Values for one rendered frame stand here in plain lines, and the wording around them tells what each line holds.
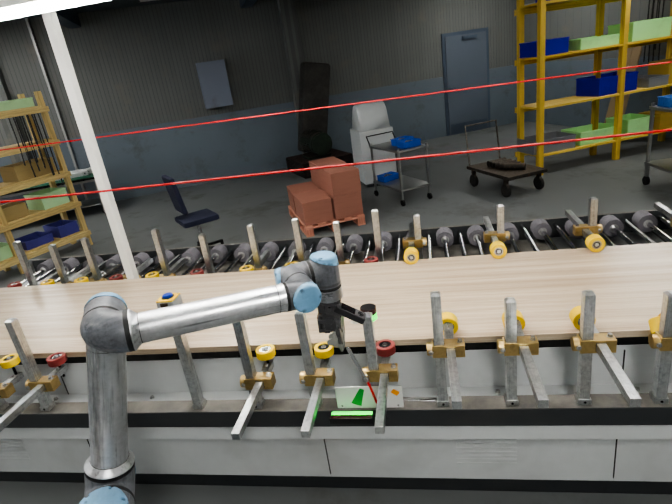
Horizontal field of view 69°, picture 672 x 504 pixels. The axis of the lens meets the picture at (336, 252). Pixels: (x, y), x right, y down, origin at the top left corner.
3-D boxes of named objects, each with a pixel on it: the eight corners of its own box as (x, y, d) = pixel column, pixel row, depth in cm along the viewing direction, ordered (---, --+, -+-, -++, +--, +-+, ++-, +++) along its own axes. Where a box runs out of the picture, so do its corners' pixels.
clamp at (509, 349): (539, 356, 171) (539, 343, 169) (499, 357, 174) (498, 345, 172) (535, 346, 177) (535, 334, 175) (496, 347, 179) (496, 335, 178)
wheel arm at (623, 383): (641, 407, 141) (643, 397, 140) (628, 407, 142) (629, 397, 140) (586, 319, 187) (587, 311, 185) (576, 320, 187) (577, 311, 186)
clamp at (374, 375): (398, 381, 185) (397, 370, 183) (363, 382, 187) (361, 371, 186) (398, 372, 190) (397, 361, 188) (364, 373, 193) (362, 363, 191)
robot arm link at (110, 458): (83, 529, 153) (71, 308, 133) (88, 489, 169) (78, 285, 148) (135, 519, 159) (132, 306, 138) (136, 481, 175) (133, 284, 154)
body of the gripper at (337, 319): (323, 323, 178) (318, 294, 174) (346, 322, 177) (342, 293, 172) (319, 335, 171) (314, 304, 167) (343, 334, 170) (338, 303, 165)
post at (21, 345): (50, 413, 220) (10, 320, 203) (43, 413, 221) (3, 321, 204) (55, 408, 224) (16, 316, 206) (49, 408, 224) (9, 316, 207)
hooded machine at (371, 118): (354, 181, 843) (344, 104, 797) (385, 174, 855) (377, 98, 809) (366, 188, 784) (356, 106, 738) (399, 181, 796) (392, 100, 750)
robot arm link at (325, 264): (304, 253, 166) (331, 245, 169) (309, 286, 171) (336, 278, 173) (312, 261, 158) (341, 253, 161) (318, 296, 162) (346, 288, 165)
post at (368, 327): (384, 421, 194) (371, 315, 177) (375, 421, 195) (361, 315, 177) (385, 415, 197) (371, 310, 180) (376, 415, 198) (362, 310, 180)
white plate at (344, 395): (403, 407, 189) (401, 386, 185) (337, 408, 194) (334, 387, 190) (403, 406, 189) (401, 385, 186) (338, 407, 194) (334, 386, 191)
